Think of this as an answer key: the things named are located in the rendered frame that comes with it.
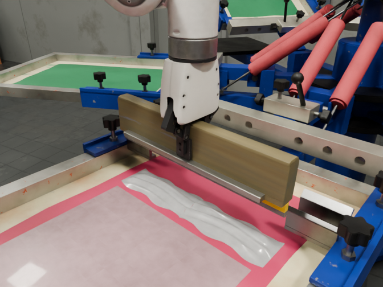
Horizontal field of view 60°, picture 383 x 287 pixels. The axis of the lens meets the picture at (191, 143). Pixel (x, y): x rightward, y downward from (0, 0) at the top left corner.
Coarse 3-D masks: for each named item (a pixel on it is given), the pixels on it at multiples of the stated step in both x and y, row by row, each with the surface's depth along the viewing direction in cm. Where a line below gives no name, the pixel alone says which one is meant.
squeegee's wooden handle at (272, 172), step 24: (120, 96) 67; (120, 120) 69; (144, 120) 63; (168, 144) 61; (192, 144) 56; (216, 144) 52; (240, 144) 49; (264, 144) 49; (216, 168) 54; (240, 168) 51; (264, 168) 47; (288, 168) 45; (264, 192) 49; (288, 192) 47
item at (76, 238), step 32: (160, 160) 81; (96, 192) 69; (128, 192) 69; (192, 192) 69; (32, 224) 60; (64, 224) 60; (96, 224) 60; (128, 224) 60; (160, 224) 60; (0, 256) 54; (32, 256) 54; (64, 256) 54; (96, 256) 54
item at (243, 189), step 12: (132, 132) 67; (144, 144) 64; (156, 144) 62; (168, 156) 60; (192, 168) 56; (204, 168) 55; (216, 180) 53; (228, 180) 52; (240, 192) 50; (252, 192) 49
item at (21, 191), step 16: (80, 160) 74; (96, 160) 76; (112, 160) 79; (32, 176) 68; (48, 176) 68; (64, 176) 71; (80, 176) 74; (304, 176) 71; (320, 176) 68; (336, 176) 68; (0, 192) 63; (16, 192) 64; (32, 192) 67; (336, 192) 67; (352, 192) 65; (368, 192) 63; (0, 208) 63
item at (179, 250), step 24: (216, 192) 69; (240, 216) 62; (264, 216) 62; (168, 240) 57; (192, 240) 57; (216, 240) 57; (288, 240) 57; (120, 264) 52; (144, 264) 52; (168, 264) 52; (192, 264) 52; (216, 264) 52; (240, 264) 52
